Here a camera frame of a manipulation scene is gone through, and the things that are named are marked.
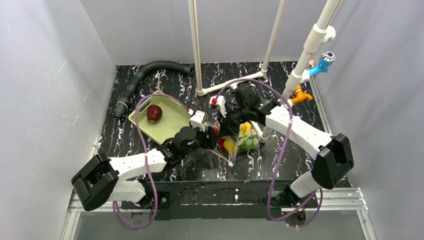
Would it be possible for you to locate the red fake apple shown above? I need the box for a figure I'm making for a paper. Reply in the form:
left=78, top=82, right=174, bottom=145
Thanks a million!
left=218, top=137, right=226, bottom=149

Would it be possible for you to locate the clear polka dot zip bag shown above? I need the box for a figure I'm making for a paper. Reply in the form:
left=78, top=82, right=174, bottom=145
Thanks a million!
left=209, top=121, right=262, bottom=167

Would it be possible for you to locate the pale green plastic basket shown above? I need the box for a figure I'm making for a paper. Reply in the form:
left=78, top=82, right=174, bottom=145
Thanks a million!
left=129, top=90, right=191, bottom=145

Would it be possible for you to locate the purple fake sweet potato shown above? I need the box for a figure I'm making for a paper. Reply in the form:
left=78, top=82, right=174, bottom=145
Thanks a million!
left=146, top=104, right=163, bottom=124

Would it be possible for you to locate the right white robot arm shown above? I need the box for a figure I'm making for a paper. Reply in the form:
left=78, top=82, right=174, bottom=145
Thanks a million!
left=209, top=84, right=354, bottom=205

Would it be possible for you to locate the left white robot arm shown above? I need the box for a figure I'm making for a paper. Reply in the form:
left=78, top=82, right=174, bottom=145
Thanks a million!
left=71, top=126, right=219, bottom=211

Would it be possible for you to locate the green fake vegetable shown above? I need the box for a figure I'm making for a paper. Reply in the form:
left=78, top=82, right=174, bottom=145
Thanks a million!
left=237, top=135, right=260, bottom=152

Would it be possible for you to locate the orange plastic faucet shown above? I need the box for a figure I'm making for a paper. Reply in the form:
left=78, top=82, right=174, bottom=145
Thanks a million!
left=290, top=84, right=314, bottom=105

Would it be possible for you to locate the blue plastic faucet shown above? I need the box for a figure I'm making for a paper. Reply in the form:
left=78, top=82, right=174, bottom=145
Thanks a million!
left=308, top=51, right=336, bottom=77

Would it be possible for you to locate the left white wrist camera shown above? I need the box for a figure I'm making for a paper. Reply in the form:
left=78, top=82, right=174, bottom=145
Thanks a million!
left=188, top=109, right=206, bottom=132

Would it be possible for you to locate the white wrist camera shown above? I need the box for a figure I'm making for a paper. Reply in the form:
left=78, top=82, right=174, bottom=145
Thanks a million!
left=188, top=109, right=206, bottom=132
left=208, top=95, right=227, bottom=118

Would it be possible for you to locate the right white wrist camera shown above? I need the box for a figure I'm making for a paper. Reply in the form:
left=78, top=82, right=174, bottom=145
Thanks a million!
left=208, top=95, right=227, bottom=118

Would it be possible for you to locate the black corrugated hose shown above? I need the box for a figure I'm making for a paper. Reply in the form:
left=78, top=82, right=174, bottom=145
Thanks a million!
left=112, top=60, right=194, bottom=119

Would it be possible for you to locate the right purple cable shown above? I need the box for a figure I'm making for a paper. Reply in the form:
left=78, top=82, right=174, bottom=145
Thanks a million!
left=215, top=78, right=324, bottom=228

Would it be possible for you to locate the white PVC pipe frame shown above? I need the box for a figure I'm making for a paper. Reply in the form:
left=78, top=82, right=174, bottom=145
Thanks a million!
left=188, top=0, right=344, bottom=144

